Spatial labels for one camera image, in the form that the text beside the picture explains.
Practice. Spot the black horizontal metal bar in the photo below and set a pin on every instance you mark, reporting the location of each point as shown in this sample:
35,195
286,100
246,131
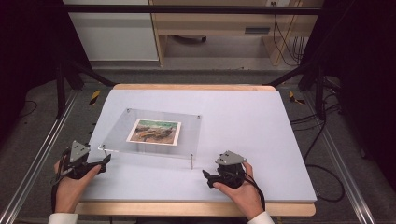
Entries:
186,9

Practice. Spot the pale grey board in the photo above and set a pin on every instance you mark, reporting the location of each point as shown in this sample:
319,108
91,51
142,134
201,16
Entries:
249,140

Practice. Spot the wooden desk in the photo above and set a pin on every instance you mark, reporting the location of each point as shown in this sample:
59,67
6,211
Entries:
214,21

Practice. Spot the person's left white sleeve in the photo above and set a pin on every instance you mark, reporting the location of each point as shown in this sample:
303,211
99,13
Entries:
63,218

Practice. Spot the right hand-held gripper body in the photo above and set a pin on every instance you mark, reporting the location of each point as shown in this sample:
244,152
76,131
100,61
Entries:
231,169

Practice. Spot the aluminium floor rail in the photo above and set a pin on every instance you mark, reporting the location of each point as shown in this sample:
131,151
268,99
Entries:
342,161
37,155

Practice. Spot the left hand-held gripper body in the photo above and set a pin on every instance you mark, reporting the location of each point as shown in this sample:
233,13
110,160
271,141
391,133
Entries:
78,151

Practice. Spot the grey desk label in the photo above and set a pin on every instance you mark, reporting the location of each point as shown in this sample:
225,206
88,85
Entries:
257,30

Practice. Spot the person's left hand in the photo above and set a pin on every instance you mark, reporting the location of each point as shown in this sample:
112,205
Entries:
68,193

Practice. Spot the dark curtain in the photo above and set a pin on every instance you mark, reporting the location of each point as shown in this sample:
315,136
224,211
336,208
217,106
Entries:
367,77
28,56

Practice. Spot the white cabinet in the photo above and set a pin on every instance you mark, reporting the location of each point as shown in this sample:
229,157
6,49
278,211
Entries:
115,37

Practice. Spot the person's right hand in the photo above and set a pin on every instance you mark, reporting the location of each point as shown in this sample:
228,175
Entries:
244,197

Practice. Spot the landscape painting print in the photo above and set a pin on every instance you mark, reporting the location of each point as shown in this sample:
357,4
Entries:
154,132

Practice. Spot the black metal stand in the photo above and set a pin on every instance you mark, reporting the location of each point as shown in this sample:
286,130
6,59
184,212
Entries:
60,90
320,90

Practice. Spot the wooden table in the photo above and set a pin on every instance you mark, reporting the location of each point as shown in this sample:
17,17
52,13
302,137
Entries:
186,209

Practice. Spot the person's right white sleeve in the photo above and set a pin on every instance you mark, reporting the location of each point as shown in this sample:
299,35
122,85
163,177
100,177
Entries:
262,218

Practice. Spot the person's white sleeve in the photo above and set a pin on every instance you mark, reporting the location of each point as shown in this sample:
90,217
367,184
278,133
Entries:
262,218
63,218

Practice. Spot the clear acrylic photo frame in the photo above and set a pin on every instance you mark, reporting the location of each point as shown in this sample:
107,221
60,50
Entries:
190,137

